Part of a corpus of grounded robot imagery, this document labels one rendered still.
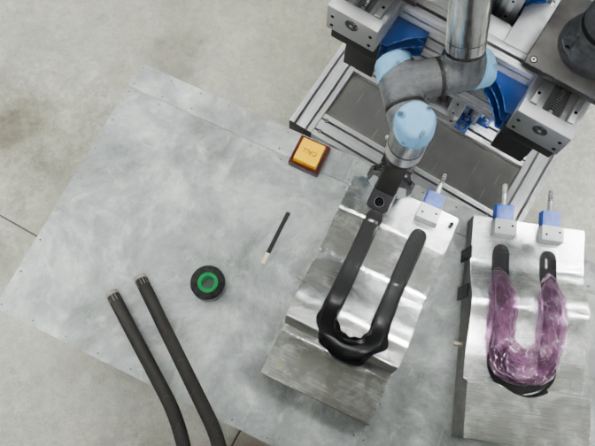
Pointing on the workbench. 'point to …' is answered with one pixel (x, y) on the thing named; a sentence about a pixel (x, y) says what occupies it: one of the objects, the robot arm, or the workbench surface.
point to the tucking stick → (275, 237)
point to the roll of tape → (206, 279)
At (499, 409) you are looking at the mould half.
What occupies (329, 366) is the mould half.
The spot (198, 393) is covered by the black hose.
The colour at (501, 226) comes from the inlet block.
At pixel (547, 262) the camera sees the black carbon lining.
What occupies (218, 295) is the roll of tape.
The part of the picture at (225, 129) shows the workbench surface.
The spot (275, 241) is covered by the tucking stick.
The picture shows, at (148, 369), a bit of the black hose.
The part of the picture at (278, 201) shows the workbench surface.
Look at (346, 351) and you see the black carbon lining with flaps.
